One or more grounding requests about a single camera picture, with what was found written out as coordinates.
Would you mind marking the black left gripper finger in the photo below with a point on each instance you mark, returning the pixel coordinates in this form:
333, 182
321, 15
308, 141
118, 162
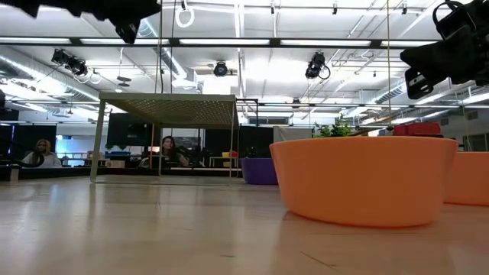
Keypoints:
126, 9

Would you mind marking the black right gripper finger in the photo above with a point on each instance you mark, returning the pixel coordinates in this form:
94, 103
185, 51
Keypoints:
447, 57

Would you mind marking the orange mini bowl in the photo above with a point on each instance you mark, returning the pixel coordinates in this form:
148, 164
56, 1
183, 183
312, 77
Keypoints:
470, 179
363, 179

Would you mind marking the dark blue mini bowl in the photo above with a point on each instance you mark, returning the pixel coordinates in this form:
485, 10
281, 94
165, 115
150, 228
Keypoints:
260, 172

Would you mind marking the black ceiling track light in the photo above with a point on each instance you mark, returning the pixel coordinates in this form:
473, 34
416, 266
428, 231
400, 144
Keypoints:
220, 69
70, 63
315, 66

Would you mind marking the red storage box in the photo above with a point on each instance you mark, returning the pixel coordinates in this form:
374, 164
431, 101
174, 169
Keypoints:
416, 129

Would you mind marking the black monitor screen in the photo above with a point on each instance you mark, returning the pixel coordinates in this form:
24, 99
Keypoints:
128, 131

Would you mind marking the black partition panel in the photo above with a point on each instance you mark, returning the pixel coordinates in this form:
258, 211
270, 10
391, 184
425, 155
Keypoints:
256, 141
38, 131

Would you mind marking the artificial plant in white pot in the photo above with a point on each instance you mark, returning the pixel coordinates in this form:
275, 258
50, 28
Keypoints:
336, 130

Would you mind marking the blue storage bin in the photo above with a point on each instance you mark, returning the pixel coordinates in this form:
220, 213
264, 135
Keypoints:
117, 156

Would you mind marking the person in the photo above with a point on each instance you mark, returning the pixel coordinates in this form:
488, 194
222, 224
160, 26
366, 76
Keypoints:
42, 154
172, 151

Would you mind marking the cardboard box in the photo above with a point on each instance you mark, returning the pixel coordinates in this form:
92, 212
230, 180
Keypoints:
114, 164

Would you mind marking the grey cloth panel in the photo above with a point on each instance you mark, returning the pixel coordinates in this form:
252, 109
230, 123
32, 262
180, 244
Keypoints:
292, 133

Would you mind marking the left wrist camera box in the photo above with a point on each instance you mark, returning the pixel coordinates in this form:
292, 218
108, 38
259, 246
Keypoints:
128, 31

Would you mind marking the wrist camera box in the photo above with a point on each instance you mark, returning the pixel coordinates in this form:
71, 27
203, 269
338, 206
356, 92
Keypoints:
128, 31
418, 83

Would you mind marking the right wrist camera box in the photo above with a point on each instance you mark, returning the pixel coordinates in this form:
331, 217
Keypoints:
418, 83

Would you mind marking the silver ventilation duct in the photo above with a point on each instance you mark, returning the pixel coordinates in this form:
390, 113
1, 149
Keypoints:
38, 74

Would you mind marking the black overhead frame beam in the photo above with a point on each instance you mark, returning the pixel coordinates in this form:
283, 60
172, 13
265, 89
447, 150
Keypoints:
275, 42

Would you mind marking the black aluminium table frame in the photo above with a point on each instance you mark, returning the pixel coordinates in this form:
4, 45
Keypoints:
57, 173

